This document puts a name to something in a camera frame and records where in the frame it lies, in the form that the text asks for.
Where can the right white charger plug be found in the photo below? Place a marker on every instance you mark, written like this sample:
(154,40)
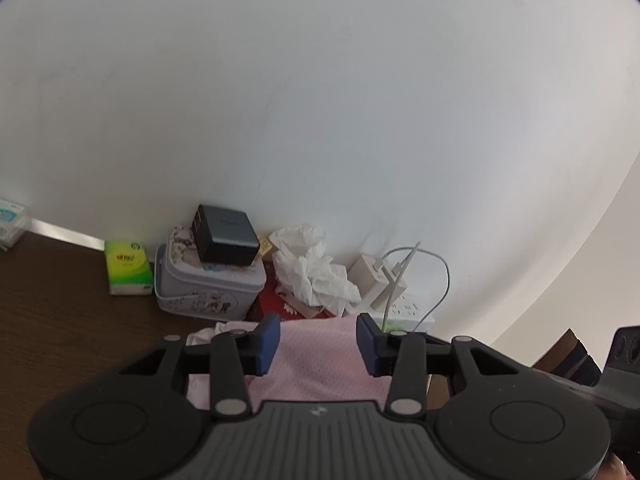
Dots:
(392,290)

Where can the black power adapter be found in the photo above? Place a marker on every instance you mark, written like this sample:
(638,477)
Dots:
(224,236)

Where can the pink blue purple mesh garment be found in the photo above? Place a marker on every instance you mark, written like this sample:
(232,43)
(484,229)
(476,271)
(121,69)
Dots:
(317,360)

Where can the white power strip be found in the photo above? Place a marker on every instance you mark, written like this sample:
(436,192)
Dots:
(408,314)

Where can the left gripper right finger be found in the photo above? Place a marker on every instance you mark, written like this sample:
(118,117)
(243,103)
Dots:
(402,359)

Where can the teal floral folded cloth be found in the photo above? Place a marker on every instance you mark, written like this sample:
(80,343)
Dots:
(205,335)

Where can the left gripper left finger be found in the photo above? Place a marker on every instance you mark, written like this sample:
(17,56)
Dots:
(233,356)

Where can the white charger plug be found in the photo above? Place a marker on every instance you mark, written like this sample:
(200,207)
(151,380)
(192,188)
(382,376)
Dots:
(370,281)
(392,290)

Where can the crumpled white tissue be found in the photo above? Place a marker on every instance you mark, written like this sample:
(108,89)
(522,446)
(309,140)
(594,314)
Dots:
(308,273)

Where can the white tube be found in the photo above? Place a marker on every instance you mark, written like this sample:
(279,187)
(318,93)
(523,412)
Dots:
(14,221)

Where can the red box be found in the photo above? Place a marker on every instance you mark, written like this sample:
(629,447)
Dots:
(269,301)

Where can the floral tin box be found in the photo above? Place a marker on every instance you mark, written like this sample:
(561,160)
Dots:
(185,286)

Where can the left white charger plug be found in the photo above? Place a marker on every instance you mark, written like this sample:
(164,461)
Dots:
(370,281)

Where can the green tissue pack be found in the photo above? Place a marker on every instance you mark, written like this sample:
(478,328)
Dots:
(128,268)

